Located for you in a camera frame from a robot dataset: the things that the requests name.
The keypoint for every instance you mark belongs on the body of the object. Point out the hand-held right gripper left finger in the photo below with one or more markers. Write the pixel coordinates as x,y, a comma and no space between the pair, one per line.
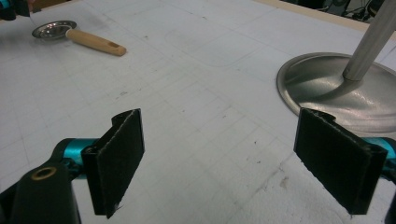
120,161

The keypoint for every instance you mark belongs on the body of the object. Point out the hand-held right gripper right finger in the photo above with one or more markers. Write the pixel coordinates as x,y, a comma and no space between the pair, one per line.
337,158

